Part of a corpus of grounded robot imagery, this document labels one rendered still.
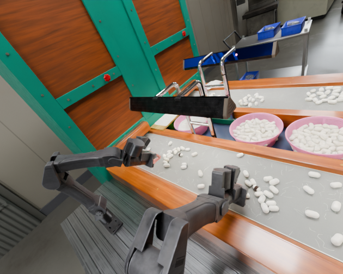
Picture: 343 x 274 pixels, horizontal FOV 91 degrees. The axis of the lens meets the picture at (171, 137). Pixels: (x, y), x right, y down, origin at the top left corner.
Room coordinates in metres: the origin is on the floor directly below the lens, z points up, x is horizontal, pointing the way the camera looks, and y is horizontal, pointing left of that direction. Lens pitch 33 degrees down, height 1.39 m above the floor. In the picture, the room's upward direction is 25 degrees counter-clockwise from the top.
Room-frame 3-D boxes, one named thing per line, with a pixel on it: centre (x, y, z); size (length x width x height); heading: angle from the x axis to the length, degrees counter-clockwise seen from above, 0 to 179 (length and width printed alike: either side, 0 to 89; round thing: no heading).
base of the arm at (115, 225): (0.62, 0.49, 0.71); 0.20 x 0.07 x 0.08; 36
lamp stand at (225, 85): (1.04, -0.45, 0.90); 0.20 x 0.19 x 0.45; 36
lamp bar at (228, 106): (0.76, -0.05, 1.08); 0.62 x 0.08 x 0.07; 36
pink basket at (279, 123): (0.71, -0.44, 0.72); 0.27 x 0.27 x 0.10
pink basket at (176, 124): (1.07, -0.18, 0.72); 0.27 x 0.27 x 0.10
